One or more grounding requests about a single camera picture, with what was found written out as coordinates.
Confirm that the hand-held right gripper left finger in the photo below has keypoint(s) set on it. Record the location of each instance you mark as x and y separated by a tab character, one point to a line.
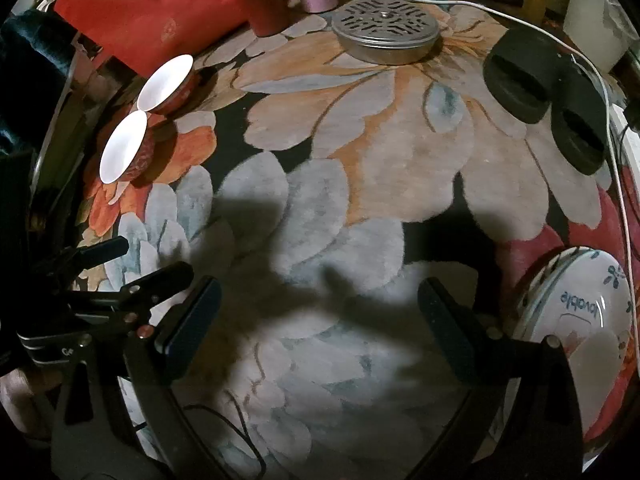
197	322

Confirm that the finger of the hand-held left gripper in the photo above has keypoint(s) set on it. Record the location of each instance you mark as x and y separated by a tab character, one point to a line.
107	249
165	280

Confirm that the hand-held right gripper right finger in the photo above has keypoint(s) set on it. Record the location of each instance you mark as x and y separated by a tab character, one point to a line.
445	325

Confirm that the large bear print plate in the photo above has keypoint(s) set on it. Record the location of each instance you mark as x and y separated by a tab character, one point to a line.
590	350

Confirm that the small red bowl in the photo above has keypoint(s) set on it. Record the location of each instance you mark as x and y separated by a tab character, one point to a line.
122	147

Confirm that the medium red bowl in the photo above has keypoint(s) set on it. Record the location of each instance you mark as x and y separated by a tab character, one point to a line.
162	82

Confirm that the dark shiny cloth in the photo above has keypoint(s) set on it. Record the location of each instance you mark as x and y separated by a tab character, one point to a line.
30	60

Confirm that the red paper bag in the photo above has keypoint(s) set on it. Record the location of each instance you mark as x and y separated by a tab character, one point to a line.
150	5

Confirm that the round perforated metal tin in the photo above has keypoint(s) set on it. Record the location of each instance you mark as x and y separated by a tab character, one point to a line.
385	20

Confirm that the white plastic container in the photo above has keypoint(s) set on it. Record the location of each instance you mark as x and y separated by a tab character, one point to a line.
590	25

